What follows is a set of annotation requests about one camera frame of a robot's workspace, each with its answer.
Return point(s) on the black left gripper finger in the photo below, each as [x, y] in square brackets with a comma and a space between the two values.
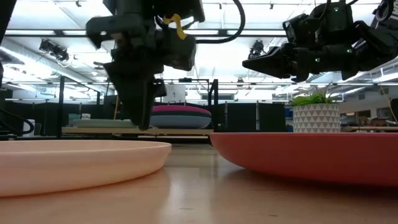
[136, 93]
[159, 88]

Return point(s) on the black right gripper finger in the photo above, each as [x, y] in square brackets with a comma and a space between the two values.
[280, 73]
[273, 59]

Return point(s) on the blue plate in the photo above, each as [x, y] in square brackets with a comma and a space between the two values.
[180, 122]

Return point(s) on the pale green plate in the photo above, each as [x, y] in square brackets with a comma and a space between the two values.
[102, 123]

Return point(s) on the peach plate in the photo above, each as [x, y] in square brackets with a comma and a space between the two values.
[77, 165]

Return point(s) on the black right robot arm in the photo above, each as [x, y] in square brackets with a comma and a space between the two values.
[376, 40]

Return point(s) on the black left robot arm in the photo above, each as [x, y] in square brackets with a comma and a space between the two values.
[149, 6]

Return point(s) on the white box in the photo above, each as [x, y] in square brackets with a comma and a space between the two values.
[174, 93]

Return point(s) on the pink plate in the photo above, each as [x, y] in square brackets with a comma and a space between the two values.
[180, 109]

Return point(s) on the dark plate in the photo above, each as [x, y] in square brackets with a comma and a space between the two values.
[180, 114]

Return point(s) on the green plant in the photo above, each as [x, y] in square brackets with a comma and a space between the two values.
[311, 99]

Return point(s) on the white triangle-patterned plant pot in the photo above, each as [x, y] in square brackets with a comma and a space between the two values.
[317, 118]

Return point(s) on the wooden background table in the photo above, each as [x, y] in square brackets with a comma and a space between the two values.
[370, 128]

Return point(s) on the red plate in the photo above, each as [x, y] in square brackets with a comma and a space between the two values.
[311, 158]

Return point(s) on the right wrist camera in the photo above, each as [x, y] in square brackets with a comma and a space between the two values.
[297, 29]

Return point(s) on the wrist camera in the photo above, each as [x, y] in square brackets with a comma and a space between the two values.
[297, 29]
[118, 26]

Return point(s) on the wooden shelf with black frame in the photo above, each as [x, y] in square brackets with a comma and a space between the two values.
[180, 131]

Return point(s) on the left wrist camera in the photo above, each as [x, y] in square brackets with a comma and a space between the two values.
[118, 26]

